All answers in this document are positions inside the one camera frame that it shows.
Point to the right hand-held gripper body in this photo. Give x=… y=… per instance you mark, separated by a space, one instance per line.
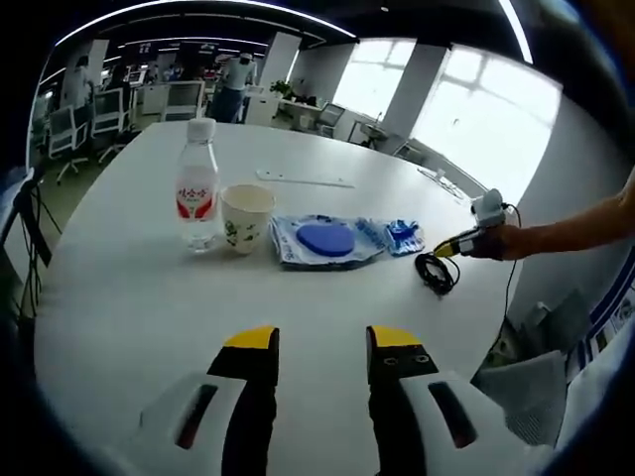
x=491 y=210

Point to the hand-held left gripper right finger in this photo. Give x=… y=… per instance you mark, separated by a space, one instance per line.
x=397 y=396

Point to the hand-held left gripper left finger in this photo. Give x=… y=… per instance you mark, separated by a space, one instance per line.
x=248 y=396

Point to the blue tissue packet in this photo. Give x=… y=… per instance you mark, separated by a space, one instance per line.
x=404 y=238

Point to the blue pad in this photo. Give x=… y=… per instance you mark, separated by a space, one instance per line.
x=325 y=240

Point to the white floral paper cup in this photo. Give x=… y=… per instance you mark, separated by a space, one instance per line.
x=245 y=223

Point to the clear water bottle red label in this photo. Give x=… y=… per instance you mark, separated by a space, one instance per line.
x=197 y=198

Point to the person's right hand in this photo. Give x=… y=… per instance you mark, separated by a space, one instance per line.
x=501 y=243

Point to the grey mesh chair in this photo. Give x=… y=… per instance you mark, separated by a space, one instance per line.
x=531 y=396

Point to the white table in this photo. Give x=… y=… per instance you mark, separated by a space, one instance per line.
x=149 y=297

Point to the white flat table socket strip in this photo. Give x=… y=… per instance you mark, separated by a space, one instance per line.
x=305 y=178

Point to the white mesh office chair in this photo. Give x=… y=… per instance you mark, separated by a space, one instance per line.
x=111 y=116
x=183 y=99
x=331 y=118
x=67 y=131

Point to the person in white shirt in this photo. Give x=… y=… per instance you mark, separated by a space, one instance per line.
x=605 y=372

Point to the potted green plant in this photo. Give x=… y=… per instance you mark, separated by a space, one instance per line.
x=283 y=89

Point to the white low cabinet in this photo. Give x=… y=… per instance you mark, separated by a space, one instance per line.
x=262 y=109

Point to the black tripod stand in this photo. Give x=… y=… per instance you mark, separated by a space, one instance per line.
x=32 y=218

